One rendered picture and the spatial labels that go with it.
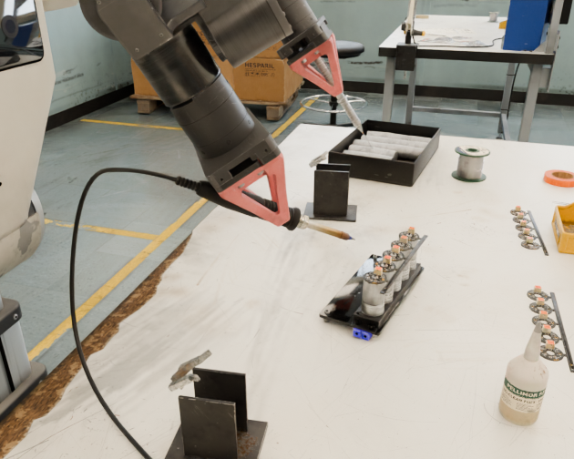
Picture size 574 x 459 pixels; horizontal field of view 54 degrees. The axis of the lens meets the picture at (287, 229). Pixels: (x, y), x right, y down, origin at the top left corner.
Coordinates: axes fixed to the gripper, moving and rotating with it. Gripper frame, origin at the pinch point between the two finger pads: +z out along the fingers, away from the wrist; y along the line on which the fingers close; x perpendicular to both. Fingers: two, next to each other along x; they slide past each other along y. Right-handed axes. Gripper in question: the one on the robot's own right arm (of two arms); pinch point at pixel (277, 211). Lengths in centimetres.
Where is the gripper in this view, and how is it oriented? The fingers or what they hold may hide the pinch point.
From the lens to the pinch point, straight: 56.4
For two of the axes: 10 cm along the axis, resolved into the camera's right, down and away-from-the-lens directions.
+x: -8.4, 5.5, 0.2
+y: -2.6, -4.3, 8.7
